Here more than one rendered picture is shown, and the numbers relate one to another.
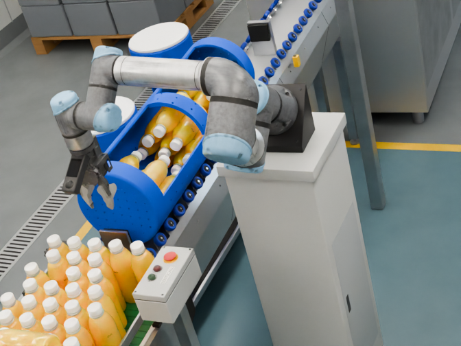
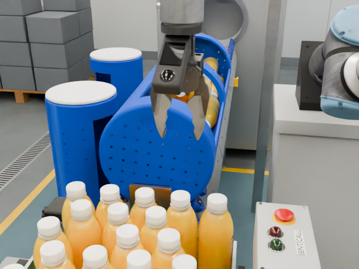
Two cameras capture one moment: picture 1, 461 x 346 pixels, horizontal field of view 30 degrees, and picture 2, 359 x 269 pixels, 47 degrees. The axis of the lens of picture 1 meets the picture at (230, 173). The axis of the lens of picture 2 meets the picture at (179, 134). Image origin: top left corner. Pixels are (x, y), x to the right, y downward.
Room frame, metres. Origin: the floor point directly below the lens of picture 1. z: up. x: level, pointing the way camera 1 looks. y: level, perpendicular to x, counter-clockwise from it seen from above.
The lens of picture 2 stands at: (1.39, 0.64, 1.56)
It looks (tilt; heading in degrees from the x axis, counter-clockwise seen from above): 24 degrees down; 339
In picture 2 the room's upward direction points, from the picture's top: straight up
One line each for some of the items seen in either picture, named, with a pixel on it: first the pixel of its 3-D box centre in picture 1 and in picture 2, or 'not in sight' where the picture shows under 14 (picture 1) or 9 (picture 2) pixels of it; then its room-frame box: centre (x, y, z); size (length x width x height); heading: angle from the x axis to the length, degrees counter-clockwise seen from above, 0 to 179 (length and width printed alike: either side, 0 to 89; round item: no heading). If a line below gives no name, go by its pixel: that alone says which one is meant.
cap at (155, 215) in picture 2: (95, 259); (155, 216); (2.01, 0.44, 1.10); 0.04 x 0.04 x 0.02
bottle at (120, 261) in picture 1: (125, 272); (180, 240); (2.05, 0.38, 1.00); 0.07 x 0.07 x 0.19
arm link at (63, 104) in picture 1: (69, 113); not in sight; (2.06, 0.37, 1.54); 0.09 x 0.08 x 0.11; 52
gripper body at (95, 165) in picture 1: (89, 160); (181, 57); (2.07, 0.37, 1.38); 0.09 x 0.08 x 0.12; 150
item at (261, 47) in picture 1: (261, 38); not in sight; (3.34, -0.28, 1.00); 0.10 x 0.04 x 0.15; 59
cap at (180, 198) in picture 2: (115, 246); (180, 200); (2.05, 0.38, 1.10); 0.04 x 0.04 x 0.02
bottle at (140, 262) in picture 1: (147, 274); (215, 244); (2.01, 0.32, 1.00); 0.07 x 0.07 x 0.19
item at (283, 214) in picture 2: (170, 256); (283, 215); (1.91, 0.22, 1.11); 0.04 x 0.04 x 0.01
